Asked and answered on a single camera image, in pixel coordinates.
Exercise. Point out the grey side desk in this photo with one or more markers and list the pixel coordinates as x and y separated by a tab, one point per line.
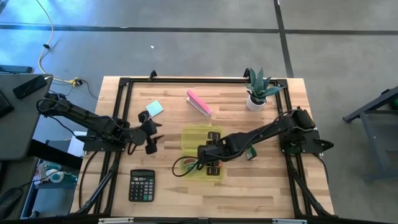
21	124

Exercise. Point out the green yellow crayon box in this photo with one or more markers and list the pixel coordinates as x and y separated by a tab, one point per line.
252	153

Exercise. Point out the translucent yellow-green pencil case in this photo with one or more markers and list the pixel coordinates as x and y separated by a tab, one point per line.
194	137

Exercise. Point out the teal tape dispenser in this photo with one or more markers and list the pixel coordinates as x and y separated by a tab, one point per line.
57	176

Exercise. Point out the red pen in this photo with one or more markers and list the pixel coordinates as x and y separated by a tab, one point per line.
189	161

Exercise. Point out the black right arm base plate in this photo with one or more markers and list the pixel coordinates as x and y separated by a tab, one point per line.
306	143

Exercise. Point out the light blue sticky note pad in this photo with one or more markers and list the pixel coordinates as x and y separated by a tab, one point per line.
155	108

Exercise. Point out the black computer mouse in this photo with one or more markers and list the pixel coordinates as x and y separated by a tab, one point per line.
9	200

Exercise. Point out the black aluminium table frame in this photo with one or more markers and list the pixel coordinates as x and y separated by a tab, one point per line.
202	80

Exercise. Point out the pink stapler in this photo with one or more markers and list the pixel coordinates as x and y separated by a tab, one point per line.
199	103

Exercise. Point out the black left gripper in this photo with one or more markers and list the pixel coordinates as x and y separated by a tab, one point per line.
146	132

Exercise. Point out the blue-grey metal table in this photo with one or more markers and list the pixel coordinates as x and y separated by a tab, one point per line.
376	137

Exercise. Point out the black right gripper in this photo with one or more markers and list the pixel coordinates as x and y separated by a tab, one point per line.
214	151

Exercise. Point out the white paper sheet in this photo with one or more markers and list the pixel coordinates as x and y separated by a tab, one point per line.
76	146

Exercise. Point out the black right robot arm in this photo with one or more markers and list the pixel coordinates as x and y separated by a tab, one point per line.
264	132

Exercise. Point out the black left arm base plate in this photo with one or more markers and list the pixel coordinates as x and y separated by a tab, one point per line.
96	145

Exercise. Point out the black calculator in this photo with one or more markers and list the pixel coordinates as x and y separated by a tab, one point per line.
141	186

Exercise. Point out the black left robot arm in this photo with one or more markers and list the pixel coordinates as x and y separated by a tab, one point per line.
87	119

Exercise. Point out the succulent in white pot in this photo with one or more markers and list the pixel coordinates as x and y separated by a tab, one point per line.
257	96

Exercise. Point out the white table clamp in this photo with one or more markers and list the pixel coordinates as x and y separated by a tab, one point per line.
289	221
115	220

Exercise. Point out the black smartphone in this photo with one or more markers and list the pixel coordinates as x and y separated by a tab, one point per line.
29	87

